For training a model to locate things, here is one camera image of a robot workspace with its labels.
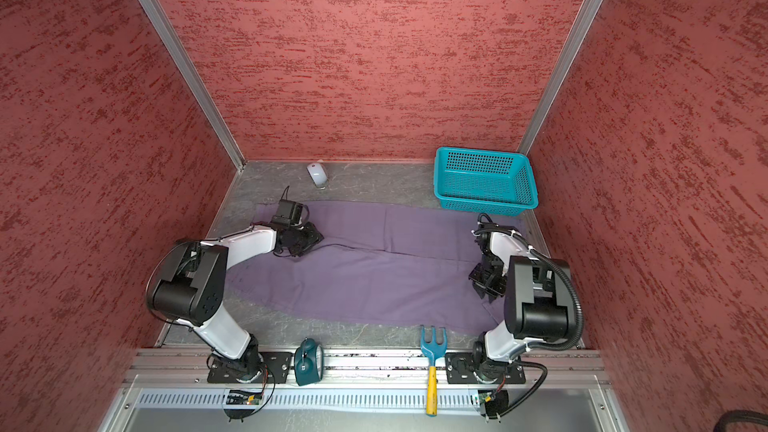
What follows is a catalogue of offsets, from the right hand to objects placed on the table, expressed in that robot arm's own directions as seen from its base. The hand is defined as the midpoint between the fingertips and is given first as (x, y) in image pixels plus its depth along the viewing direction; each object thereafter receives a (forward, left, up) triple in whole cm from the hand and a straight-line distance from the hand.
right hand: (482, 301), depth 84 cm
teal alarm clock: (-15, +46, +7) cm, 49 cm away
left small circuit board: (-20, +64, -3) cm, 67 cm away
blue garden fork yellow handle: (-12, +16, 0) cm, 20 cm away
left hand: (+20, +50, 0) cm, 54 cm away
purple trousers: (+13, +29, -1) cm, 32 cm away
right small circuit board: (-23, +1, -3) cm, 24 cm away
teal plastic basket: (+47, -11, -1) cm, 48 cm away
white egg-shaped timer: (+45, +52, +7) cm, 69 cm away
